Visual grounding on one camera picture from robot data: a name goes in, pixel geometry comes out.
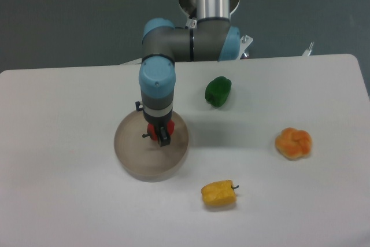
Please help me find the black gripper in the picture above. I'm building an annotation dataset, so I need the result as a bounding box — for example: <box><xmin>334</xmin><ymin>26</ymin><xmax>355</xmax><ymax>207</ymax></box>
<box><xmin>135</xmin><ymin>101</ymin><xmax>173</xmax><ymax>146</ymax></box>

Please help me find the red toy pepper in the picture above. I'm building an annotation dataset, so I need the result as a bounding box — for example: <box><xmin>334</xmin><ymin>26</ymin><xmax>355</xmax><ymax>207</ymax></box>
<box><xmin>142</xmin><ymin>120</ymin><xmax>175</xmax><ymax>141</ymax></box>

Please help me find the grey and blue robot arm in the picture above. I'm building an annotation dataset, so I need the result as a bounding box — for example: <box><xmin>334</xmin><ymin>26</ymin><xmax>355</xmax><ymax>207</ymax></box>
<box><xmin>136</xmin><ymin>0</ymin><xmax>241</xmax><ymax>146</ymax></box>

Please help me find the round beige plate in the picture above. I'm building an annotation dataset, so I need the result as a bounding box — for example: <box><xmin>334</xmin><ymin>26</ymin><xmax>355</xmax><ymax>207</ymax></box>
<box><xmin>114</xmin><ymin>112</ymin><xmax>190</xmax><ymax>182</ymax></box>

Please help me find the green toy pepper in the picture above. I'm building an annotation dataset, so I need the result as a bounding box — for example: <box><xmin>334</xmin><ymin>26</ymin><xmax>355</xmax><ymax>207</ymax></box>
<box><xmin>205</xmin><ymin>76</ymin><xmax>232</xmax><ymax>108</ymax></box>

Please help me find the yellow toy pepper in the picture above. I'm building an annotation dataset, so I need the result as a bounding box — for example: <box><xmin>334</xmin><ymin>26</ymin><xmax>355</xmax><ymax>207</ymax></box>
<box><xmin>201</xmin><ymin>180</ymin><xmax>239</xmax><ymax>207</ymax></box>

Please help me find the knotted orange bread roll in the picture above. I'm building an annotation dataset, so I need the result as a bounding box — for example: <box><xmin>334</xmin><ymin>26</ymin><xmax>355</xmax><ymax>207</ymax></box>
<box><xmin>275</xmin><ymin>127</ymin><xmax>313</xmax><ymax>160</ymax></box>

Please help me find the black cable with connector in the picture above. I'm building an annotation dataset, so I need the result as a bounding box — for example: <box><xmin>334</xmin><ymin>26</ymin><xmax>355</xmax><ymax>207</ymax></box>
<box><xmin>186</xmin><ymin>9</ymin><xmax>198</xmax><ymax>30</ymax></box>

